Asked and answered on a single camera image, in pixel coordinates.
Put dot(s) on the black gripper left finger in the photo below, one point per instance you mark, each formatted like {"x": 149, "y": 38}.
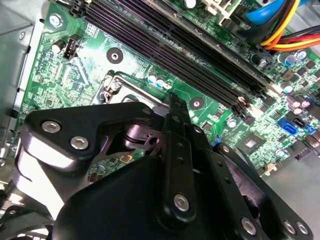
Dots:
{"x": 75, "y": 120}

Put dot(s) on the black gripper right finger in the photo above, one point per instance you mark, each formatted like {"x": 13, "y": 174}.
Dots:
{"x": 232, "y": 197}

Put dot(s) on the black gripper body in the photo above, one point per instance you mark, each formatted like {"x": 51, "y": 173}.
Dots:
{"x": 112, "y": 210}

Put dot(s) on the thin metal locking lever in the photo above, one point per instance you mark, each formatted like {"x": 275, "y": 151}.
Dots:
{"x": 107, "y": 96}

